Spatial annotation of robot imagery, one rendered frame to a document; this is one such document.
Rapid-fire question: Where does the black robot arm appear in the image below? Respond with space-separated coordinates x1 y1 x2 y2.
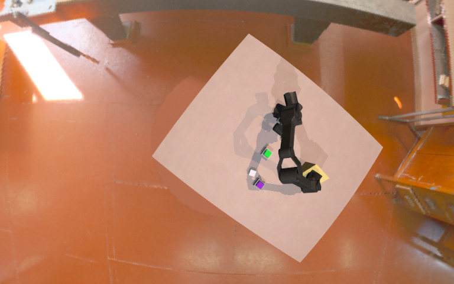
273 91 322 193

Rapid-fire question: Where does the purple button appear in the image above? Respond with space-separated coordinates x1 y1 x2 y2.
253 178 266 191

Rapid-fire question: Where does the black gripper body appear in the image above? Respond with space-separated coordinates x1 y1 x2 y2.
273 104 303 136

